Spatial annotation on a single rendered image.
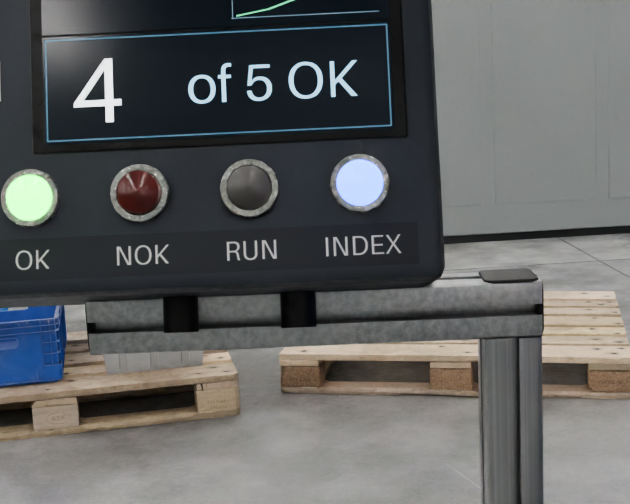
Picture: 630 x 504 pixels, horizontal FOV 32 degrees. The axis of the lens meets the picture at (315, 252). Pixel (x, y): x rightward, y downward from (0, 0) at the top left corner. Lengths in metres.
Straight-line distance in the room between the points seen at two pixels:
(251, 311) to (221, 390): 3.08
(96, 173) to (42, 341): 3.19
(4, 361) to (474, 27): 3.79
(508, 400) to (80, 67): 0.27
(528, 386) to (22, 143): 0.28
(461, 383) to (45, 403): 1.38
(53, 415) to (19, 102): 3.14
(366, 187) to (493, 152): 6.12
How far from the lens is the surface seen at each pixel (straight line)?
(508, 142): 6.61
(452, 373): 3.75
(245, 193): 0.48
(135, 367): 3.74
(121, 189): 0.49
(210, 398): 3.64
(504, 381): 0.58
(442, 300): 0.56
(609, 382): 3.75
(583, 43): 6.71
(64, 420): 3.64
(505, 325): 0.57
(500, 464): 0.59
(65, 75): 0.52
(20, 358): 3.70
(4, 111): 0.52
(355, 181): 0.48
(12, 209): 0.51
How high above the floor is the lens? 1.17
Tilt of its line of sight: 10 degrees down
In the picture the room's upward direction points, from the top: 3 degrees counter-clockwise
